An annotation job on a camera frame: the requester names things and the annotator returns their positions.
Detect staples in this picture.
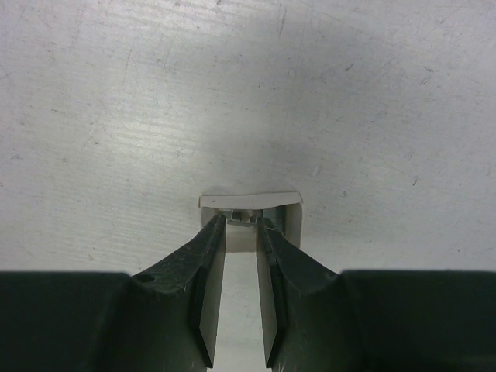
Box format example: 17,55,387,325
220,208,288,236

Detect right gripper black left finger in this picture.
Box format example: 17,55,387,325
1,216,226,371

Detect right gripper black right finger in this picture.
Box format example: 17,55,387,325
257,219,495,371

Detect staple box tray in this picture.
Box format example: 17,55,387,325
198,191,303,253

